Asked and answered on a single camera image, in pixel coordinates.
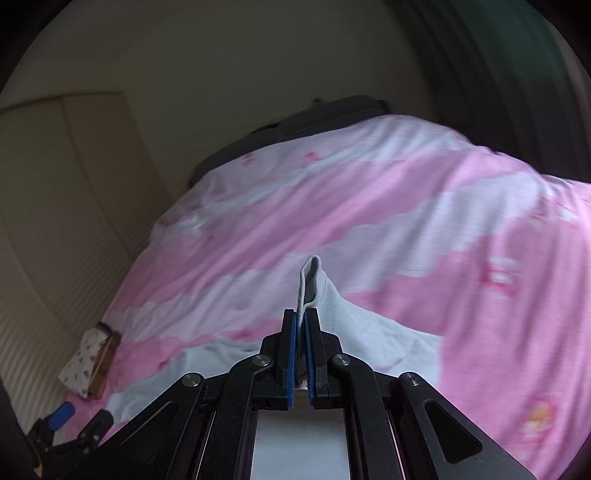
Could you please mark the brown patterned folded cloth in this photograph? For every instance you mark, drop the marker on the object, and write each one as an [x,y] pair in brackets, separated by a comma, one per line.
[102,365]

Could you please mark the dark headboard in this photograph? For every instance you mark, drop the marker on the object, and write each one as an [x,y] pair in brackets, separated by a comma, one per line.
[319,118]

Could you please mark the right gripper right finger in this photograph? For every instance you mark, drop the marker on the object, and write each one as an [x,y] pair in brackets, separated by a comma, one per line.
[319,348]

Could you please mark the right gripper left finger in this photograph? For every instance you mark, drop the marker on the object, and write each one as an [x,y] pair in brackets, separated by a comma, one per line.
[279,379]

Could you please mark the dark green curtain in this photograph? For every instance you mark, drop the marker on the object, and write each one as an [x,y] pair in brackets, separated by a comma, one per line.
[503,76]

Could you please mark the pink floral bed sheet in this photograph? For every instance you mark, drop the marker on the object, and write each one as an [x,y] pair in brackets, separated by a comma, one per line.
[422,227]

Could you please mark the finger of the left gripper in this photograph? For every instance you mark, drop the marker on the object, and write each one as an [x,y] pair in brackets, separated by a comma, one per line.
[94,431]
[41,434]

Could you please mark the white patterned folded cloth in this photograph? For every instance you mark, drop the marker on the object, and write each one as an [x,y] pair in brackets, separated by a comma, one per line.
[77,374]

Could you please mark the light blue small garment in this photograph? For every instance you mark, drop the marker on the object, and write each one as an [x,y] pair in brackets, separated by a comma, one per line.
[209,332]

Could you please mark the cream wardrobe doors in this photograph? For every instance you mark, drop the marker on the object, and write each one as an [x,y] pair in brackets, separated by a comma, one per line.
[79,195]

